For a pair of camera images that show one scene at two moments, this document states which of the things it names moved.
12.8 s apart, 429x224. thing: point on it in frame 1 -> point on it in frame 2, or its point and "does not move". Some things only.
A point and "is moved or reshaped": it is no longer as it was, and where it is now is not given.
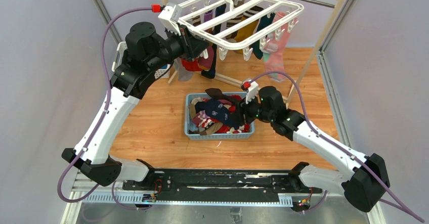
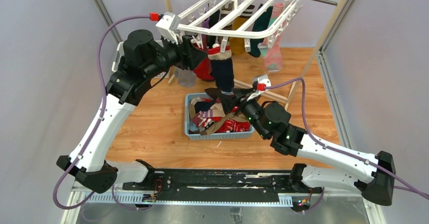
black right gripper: (243, 109) -> (228, 102)
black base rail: (219, 185) does not move
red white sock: (192, 65) is moved or reshaped
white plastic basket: (163, 72) does not move
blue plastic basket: (188, 97) does not move
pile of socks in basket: (217, 114) does not move
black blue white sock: (211, 74) -> (213, 19)
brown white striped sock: (237, 3) -> (225, 10)
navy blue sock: (214, 107) -> (223, 69)
